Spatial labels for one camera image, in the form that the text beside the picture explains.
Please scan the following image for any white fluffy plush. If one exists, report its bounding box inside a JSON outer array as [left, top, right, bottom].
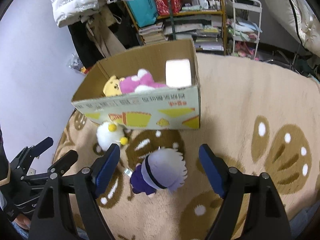
[[96, 121, 129, 151]]

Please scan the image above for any purple doll plush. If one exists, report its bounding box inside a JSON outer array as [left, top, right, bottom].
[[130, 148, 188, 196]]

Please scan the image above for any yellow bear plush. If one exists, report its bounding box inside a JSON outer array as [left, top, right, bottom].
[[103, 75, 125, 96]]

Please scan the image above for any pink bear plush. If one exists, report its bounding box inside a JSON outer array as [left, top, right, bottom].
[[120, 69, 167, 94]]

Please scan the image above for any pink swiss roll plush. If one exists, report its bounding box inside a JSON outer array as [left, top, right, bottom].
[[165, 59, 192, 88]]

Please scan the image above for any beige patterned rug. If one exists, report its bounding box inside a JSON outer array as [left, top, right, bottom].
[[54, 54, 319, 239]]

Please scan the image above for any cardboard box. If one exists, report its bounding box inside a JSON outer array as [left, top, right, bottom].
[[72, 40, 201, 129]]

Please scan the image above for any bag of toys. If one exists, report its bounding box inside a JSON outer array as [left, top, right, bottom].
[[68, 53, 87, 75]]

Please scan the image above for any beige tote bag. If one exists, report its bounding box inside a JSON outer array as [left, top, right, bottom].
[[86, 5, 126, 58]]

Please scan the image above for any stack of books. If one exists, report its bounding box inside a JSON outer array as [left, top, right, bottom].
[[138, 22, 167, 44]]

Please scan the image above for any white metal cart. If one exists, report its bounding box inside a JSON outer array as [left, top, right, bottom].
[[227, 0, 263, 60]]

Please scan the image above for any wooden shelf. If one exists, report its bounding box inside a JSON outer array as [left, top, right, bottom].
[[122, 0, 227, 55]]

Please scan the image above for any teal bag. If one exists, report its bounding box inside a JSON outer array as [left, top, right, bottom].
[[125, 0, 158, 28]]

